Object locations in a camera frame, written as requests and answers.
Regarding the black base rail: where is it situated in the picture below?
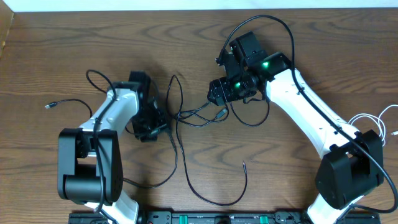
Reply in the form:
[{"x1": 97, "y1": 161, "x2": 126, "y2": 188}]
[{"x1": 67, "y1": 211, "x2": 381, "y2": 224}]

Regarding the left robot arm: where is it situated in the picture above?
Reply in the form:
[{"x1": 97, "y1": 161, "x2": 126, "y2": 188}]
[{"x1": 58, "y1": 71, "x2": 169, "y2": 223}]

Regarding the white usb cable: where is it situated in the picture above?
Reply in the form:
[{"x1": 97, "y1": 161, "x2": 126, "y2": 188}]
[{"x1": 347, "y1": 104, "x2": 398, "y2": 147}]

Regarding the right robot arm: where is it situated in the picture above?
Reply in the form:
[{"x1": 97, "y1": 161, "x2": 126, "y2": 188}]
[{"x1": 208, "y1": 32, "x2": 384, "y2": 223}]

